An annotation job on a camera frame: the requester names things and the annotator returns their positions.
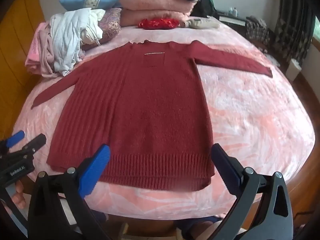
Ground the plaid bag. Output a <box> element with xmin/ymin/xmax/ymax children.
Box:
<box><xmin>245</xmin><ymin>16</ymin><xmax>270</xmax><ymax>47</ymax></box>

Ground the pale pink garment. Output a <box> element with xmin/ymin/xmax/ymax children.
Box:
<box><xmin>25</xmin><ymin>22</ymin><xmax>60</xmax><ymax>78</ymax></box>

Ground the person's left hand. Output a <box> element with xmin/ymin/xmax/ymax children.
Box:
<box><xmin>11</xmin><ymin>180</ymin><xmax>28</xmax><ymax>209</ymax></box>

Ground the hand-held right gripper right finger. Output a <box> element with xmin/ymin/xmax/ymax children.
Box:
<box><xmin>211</xmin><ymin>143</ymin><xmax>294</xmax><ymax>240</ymax></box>

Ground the blue pillow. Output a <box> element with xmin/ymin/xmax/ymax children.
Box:
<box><xmin>59</xmin><ymin>0</ymin><xmax>120</xmax><ymax>12</ymax></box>

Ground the purple paisley pillow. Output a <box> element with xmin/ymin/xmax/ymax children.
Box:
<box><xmin>81</xmin><ymin>7</ymin><xmax>123</xmax><ymax>52</ymax></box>

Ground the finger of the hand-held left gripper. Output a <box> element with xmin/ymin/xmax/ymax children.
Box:
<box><xmin>10</xmin><ymin>134</ymin><xmax>47</xmax><ymax>156</ymax></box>
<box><xmin>0</xmin><ymin>131</ymin><xmax>25</xmax><ymax>158</ymax></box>

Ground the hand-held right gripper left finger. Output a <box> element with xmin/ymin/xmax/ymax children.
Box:
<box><xmin>27</xmin><ymin>144</ymin><xmax>112</xmax><ymax>240</ymax></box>

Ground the dark patterned curtain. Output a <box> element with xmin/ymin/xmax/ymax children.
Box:
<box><xmin>271</xmin><ymin>0</ymin><xmax>315</xmax><ymax>65</ymax></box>

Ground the white crumpled garment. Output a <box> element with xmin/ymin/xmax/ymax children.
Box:
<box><xmin>50</xmin><ymin>8</ymin><xmax>105</xmax><ymax>77</ymax></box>

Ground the pink patterned bed blanket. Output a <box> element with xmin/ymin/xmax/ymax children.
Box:
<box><xmin>14</xmin><ymin>15</ymin><xmax>316</xmax><ymax>217</ymax></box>

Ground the white waste bin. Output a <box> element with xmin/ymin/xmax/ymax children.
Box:
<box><xmin>286</xmin><ymin>59</ymin><xmax>303</xmax><ymax>81</ymax></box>

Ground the folded pink fleece blanket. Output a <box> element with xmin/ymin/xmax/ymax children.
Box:
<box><xmin>117</xmin><ymin>0</ymin><xmax>198</xmax><ymax>12</ymax></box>
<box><xmin>120</xmin><ymin>9</ymin><xmax>193</xmax><ymax>28</ymax></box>

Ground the red patterned cloth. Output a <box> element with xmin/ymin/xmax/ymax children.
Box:
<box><xmin>138</xmin><ymin>17</ymin><xmax>180</xmax><ymax>29</ymax></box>

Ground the dark red knit sweater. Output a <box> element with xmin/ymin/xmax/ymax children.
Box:
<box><xmin>31</xmin><ymin>40</ymin><xmax>273</xmax><ymax>192</ymax></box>

